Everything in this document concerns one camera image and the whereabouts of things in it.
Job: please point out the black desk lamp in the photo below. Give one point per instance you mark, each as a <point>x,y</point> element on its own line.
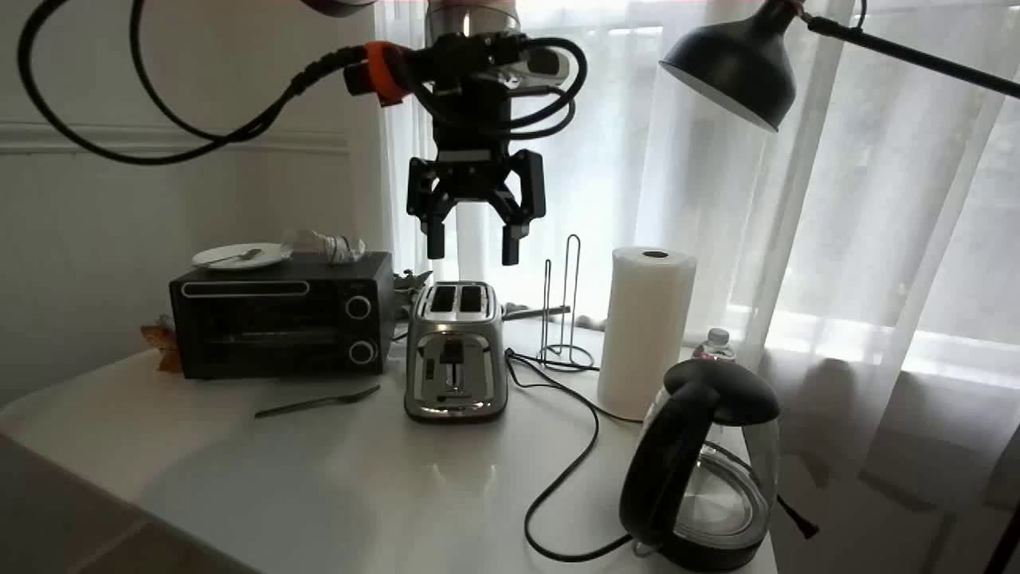
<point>744,66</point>

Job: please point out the orange snack bag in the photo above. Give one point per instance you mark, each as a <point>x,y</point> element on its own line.
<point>163,341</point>

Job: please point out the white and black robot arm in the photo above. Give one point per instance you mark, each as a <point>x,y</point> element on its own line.
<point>377,68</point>

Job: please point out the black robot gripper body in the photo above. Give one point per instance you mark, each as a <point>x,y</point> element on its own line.
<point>482,93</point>

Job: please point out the white plate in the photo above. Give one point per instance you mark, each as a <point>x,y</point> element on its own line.
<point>272,253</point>

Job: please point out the crumpled plastic wrap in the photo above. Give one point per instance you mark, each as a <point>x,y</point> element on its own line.
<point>334,245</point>

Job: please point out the black toaster oven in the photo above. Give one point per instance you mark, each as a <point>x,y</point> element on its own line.
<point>302,317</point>

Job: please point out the silver two-slot toaster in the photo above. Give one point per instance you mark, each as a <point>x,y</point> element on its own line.
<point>454,355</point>

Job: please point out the clear plastic water bottle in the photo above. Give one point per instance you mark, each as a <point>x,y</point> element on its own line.
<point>714,345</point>

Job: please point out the black glass electric kettle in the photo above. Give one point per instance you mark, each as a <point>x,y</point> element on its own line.
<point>702,477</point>

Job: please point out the wire paper towel holder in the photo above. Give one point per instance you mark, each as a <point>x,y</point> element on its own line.
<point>558,323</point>

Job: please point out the white sheer curtain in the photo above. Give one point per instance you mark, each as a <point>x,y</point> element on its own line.
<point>864,258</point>

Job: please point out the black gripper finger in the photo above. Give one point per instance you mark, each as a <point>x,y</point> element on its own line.
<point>516,235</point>
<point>436,231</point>

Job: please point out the white paper towel roll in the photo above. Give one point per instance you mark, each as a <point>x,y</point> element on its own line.
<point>648,307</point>

